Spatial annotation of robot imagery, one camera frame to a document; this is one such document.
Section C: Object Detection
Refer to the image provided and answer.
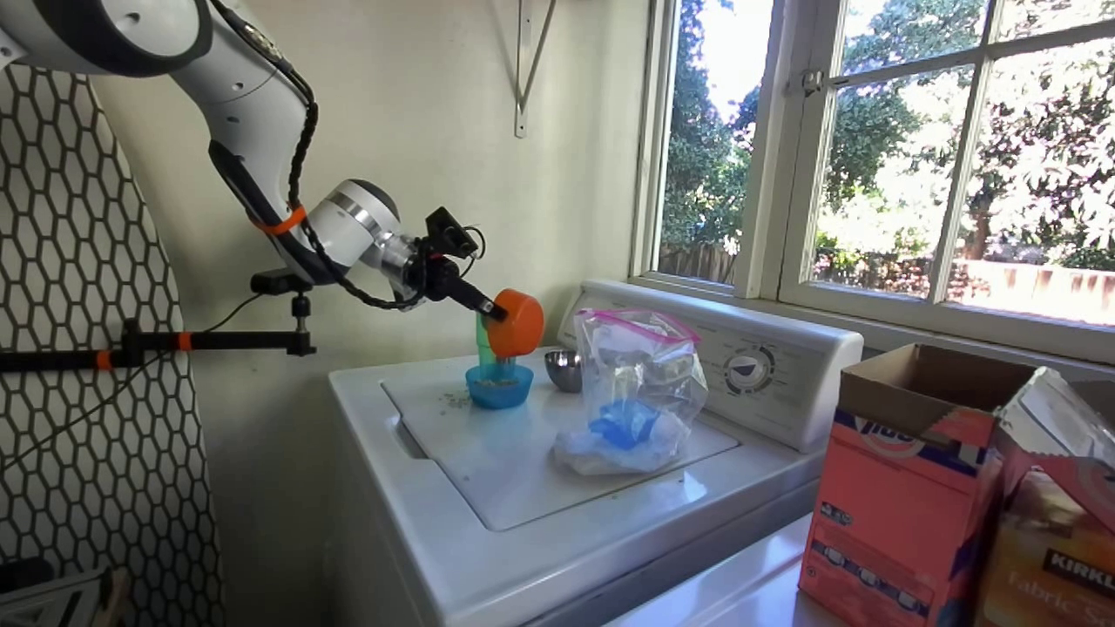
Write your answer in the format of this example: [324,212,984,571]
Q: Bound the kirkland box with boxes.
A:
[974,455,1115,627]

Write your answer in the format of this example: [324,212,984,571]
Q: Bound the black stand pole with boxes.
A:
[0,294,315,373]

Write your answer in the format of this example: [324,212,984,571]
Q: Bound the robot arm white silver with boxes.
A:
[0,0,510,320]

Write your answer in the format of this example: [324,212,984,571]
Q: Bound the brown cardboard box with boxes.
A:
[799,337,1115,627]

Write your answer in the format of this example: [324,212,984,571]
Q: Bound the orange plastic bowl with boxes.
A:
[487,288,546,360]

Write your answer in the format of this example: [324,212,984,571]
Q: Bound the blue plastic bowl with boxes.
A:
[463,363,532,411]

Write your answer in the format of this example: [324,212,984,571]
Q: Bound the blue scoop inside bag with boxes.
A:
[590,401,658,448]

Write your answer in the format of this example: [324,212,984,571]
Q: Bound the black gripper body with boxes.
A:
[399,209,476,298]

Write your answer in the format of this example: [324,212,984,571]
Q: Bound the white washing machine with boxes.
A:
[327,281,863,627]

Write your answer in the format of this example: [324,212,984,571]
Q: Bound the hexagon patterned panel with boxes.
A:
[0,65,226,627]

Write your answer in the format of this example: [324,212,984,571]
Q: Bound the clear zip plastic bag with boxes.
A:
[550,306,710,477]

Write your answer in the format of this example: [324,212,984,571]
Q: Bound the small metal bowl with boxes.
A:
[542,348,583,394]

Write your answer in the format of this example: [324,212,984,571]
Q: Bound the black camera on stand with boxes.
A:
[250,267,315,295]

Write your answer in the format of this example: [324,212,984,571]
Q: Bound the teal translucent plastic cup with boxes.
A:
[475,313,498,365]

